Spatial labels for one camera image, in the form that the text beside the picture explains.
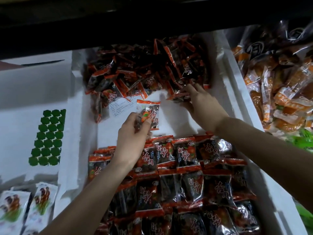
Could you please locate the person's left hand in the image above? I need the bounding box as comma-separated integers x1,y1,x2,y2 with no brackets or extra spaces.
112,112,152,170

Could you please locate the person's right hand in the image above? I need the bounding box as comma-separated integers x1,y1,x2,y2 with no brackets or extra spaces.
180,83,231,135

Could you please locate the dark red snack packet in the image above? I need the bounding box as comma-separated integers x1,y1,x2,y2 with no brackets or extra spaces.
136,99,161,131

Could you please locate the pile of dark red packets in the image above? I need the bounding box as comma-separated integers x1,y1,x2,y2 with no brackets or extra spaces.
84,36,262,235

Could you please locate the pile of brown packets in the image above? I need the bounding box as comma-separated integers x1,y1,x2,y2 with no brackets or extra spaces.
232,27,313,137

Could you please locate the pile of green packets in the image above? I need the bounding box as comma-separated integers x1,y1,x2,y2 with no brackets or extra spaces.
289,127,313,233

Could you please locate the pile of white printed packets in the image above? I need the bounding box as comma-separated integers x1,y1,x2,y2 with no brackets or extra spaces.
0,181,59,235

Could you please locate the person's right forearm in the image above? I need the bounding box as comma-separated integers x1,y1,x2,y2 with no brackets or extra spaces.
213,119,313,213

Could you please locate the person's left forearm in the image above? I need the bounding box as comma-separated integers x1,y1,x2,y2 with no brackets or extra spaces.
40,161,135,235

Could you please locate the small white paper slip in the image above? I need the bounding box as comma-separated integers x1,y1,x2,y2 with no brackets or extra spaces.
108,97,139,119

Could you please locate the green leaf-pattern sheet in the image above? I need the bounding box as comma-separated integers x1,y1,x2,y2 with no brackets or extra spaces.
28,108,67,167

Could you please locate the black metal guard rail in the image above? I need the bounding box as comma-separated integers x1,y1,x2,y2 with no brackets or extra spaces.
0,0,313,61

